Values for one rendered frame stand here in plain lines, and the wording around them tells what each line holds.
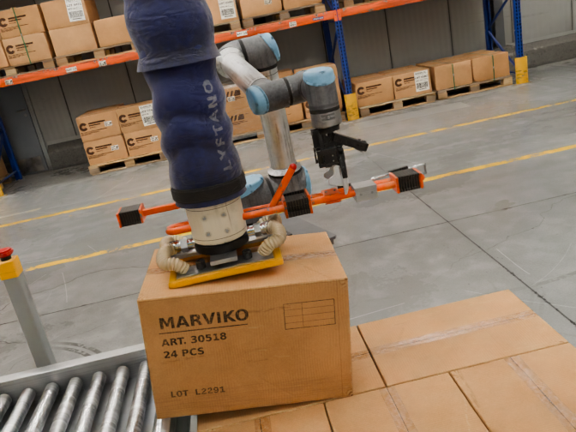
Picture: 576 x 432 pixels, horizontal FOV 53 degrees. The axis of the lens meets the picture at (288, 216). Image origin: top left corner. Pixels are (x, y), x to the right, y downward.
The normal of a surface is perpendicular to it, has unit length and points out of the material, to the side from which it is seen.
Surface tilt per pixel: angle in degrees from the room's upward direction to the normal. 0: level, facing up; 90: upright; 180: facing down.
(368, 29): 90
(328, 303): 90
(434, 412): 0
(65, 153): 90
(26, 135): 90
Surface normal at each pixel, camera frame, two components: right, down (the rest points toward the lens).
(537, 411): -0.19, -0.93
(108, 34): 0.13, 0.31
